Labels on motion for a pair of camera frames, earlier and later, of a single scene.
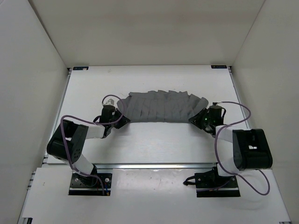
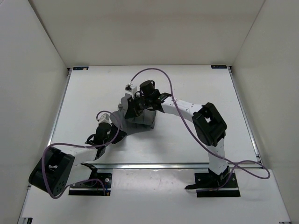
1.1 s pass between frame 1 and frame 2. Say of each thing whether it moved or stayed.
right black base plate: stayed
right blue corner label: stayed
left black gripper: moved
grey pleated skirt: moved
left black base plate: stayed
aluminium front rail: stayed
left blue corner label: stayed
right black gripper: moved
